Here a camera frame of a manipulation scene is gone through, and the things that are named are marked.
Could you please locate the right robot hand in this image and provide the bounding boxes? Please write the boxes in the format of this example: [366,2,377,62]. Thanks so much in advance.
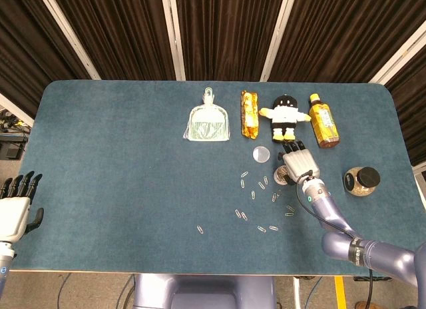
[277,140,321,186]

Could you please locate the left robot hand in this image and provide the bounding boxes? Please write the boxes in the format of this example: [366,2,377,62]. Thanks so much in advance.
[0,170,45,245]

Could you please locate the purple robot base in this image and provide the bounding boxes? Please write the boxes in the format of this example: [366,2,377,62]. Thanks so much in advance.
[132,272,279,309]

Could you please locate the clear paperclip container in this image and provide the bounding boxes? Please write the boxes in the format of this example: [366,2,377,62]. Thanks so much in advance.
[273,165,290,186]

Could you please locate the clear round lid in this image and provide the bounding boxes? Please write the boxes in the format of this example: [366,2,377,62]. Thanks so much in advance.
[252,146,271,164]

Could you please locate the yellow label tea bottle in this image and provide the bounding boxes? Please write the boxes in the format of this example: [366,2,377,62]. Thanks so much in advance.
[308,93,341,149]

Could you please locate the black white plush toy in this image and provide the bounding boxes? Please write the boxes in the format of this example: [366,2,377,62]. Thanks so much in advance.
[258,94,311,143]

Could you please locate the glass jar with black lid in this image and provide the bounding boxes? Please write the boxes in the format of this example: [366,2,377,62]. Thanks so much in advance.
[343,166,381,197]

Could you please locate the black equipment box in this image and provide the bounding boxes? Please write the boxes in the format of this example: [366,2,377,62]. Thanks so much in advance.
[0,134,29,162]

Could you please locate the gold foil snack package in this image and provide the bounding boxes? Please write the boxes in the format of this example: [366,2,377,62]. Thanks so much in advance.
[240,90,260,139]

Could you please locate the packaged mini dustpan brush set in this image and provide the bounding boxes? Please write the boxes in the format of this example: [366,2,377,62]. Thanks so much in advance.
[182,87,230,143]

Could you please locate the blue felt table cover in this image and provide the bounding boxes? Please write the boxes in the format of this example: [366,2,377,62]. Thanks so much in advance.
[8,79,421,274]

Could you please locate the brown curtain panel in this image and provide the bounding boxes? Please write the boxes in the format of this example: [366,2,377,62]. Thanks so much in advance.
[269,0,426,83]
[43,0,177,81]
[0,0,93,120]
[382,39,426,166]
[174,0,287,82]

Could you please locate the white table leg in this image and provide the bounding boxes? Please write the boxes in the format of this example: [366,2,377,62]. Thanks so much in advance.
[292,276,302,309]

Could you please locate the yellow floor tape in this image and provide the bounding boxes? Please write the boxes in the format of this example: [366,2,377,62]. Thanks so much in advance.
[334,276,347,309]

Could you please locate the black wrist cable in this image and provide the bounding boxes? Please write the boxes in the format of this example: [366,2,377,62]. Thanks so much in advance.
[295,170,363,240]

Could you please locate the blue floor cable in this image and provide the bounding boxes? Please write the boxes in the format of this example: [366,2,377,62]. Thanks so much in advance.
[58,272,73,309]
[304,276,325,309]

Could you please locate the tangled cable bundle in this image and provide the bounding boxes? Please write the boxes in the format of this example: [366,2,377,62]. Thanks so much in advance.
[0,109,34,134]

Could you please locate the white partition post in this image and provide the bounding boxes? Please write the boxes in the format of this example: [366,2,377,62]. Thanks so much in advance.
[367,19,426,85]
[35,0,102,81]
[0,92,35,127]
[259,0,300,83]
[160,0,186,81]

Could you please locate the grey floor cable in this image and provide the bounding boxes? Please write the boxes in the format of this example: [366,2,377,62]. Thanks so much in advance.
[114,274,136,309]

